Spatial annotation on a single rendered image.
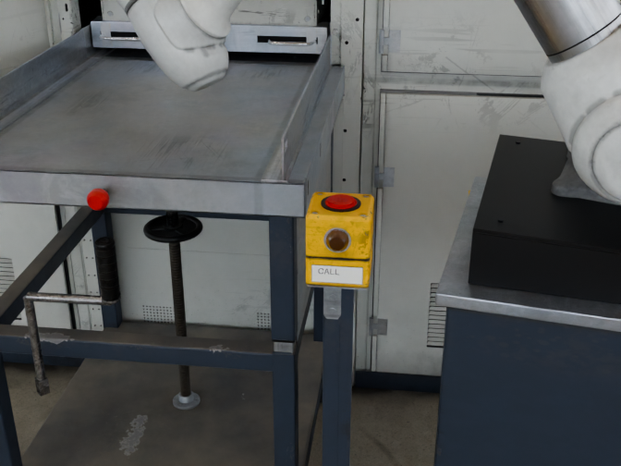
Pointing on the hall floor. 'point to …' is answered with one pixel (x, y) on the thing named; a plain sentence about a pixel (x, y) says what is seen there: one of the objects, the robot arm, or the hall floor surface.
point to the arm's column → (528, 393)
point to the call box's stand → (337, 375)
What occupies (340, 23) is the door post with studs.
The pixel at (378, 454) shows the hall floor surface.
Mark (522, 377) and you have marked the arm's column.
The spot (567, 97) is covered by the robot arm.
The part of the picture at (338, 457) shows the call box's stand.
